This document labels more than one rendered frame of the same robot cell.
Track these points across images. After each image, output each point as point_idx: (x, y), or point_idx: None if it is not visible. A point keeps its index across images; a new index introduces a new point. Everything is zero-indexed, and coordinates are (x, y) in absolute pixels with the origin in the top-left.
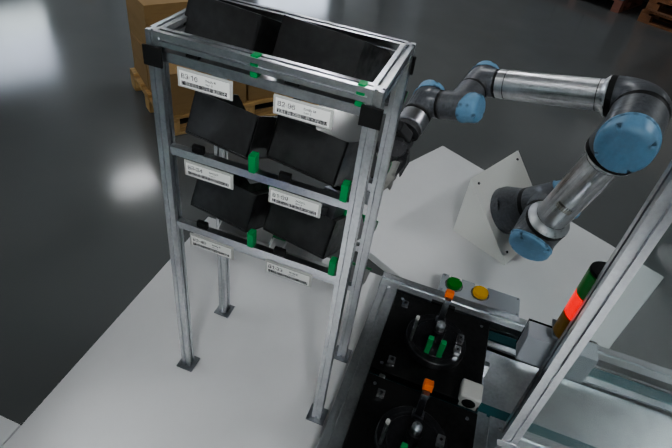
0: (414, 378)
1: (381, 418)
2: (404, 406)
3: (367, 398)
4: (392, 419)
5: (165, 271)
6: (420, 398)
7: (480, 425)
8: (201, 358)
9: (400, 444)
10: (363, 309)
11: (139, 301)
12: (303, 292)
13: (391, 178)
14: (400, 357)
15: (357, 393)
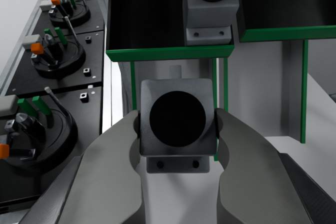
0: (61, 95)
1: (81, 54)
2: (65, 66)
3: (96, 67)
4: (73, 57)
5: (335, 109)
6: (47, 53)
7: (4, 95)
8: None
9: (65, 48)
10: (146, 191)
11: (309, 80)
12: (218, 169)
13: (98, 136)
14: (76, 105)
15: (106, 70)
